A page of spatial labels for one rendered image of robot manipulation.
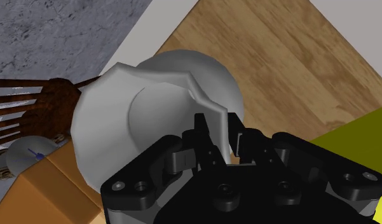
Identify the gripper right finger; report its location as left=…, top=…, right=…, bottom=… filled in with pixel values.
left=228, top=112, right=382, bottom=203

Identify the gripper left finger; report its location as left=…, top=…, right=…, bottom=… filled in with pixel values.
left=100, top=113, right=227, bottom=206

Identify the white angular rim plate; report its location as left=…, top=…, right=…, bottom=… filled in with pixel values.
left=70, top=62, right=233, bottom=195

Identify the yellow green block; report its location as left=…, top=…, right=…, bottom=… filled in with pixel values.
left=310, top=104, right=382, bottom=224

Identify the white round bowl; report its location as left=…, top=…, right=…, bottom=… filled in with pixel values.
left=136, top=49, right=245, bottom=125

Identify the dark brown wooden chair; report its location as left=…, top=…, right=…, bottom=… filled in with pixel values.
left=0, top=77, right=102, bottom=148

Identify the orange brown box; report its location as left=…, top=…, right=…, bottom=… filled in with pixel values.
left=0, top=138, right=106, bottom=224

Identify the grey round clock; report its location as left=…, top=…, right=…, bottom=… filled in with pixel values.
left=5, top=135, right=59, bottom=177

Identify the brown striped object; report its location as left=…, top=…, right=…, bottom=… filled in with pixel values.
left=0, top=148, right=15, bottom=181

